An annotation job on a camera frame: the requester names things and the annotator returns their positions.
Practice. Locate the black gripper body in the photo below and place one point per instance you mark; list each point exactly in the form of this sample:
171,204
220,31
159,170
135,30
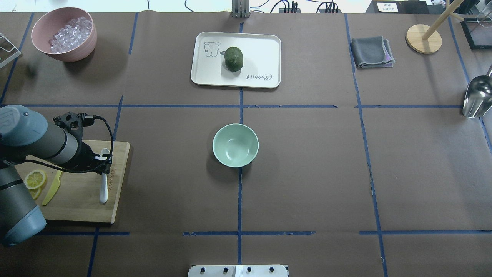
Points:
87,155

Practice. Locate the black power box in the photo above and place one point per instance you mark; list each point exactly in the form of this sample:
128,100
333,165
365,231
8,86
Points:
398,6

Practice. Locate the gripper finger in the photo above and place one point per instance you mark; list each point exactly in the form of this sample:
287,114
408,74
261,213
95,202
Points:
106,157
103,169

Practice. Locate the beige serving tray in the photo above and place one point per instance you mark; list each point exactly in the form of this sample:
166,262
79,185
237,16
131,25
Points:
262,60

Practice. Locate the wooden paper towel stand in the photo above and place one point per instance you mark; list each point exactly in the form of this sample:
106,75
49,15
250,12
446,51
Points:
426,39

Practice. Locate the yellow plastic knife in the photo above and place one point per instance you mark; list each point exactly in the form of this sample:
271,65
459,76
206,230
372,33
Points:
55,184

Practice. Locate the metal scoop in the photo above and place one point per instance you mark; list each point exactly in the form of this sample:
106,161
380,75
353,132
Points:
478,96

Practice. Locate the aluminium frame post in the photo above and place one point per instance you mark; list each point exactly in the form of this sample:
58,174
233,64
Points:
240,9

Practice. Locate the green lime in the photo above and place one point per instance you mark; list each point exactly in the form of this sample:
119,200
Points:
234,59

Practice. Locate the pink bowl with ice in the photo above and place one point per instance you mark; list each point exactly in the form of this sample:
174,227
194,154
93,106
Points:
66,34

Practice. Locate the green ceramic bowl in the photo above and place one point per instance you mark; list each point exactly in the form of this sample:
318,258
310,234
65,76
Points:
235,145

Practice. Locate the white pillar mount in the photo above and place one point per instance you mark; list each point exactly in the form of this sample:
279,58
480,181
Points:
262,270

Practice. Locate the white plastic spoon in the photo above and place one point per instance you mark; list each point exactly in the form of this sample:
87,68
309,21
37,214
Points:
104,182

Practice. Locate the lemon slices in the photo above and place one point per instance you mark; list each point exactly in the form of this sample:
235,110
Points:
35,182

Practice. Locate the glass on black tray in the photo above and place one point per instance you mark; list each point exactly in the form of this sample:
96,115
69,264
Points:
485,15

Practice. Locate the wooden cutting board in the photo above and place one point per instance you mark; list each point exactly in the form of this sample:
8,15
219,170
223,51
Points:
78,197

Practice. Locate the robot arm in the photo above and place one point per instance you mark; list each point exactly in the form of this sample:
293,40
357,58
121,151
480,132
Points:
26,136

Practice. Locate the dark grey square dish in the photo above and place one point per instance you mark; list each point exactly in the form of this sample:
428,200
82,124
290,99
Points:
372,52

